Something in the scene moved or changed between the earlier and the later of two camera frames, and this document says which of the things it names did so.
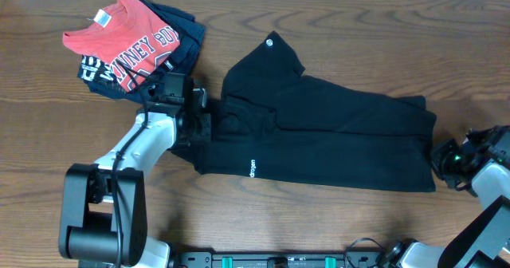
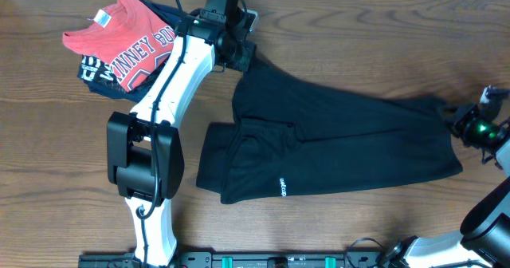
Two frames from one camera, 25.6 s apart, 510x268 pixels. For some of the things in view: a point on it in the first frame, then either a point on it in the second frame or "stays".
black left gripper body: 198,130 → 237,57
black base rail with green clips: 270,259 stays
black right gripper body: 447,163 → 472,129
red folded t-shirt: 129,37 stays
